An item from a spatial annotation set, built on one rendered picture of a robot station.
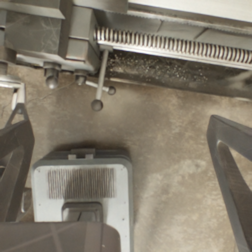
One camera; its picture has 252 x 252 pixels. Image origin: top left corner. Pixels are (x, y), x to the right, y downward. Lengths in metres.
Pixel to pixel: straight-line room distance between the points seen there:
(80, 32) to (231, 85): 0.70
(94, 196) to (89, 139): 0.37
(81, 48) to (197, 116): 1.00
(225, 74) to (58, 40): 0.75
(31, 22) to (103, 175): 0.83
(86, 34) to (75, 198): 0.87
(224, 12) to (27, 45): 0.46
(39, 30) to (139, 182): 1.13
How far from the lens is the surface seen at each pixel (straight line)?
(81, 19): 0.64
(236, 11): 0.66
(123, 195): 1.24
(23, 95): 0.60
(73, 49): 0.62
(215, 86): 1.07
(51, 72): 0.74
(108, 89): 0.83
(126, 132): 1.41
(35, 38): 0.57
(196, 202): 1.61
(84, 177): 1.22
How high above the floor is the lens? 1.39
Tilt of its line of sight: 84 degrees down
